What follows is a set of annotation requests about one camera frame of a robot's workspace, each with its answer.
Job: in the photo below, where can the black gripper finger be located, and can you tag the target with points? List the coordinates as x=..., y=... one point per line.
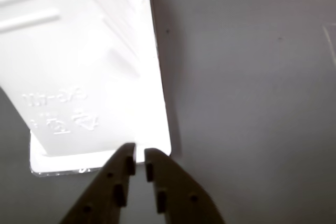
x=105, y=190
x=181, y=190

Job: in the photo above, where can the sandwich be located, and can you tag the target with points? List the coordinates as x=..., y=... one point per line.
x=78, y=64

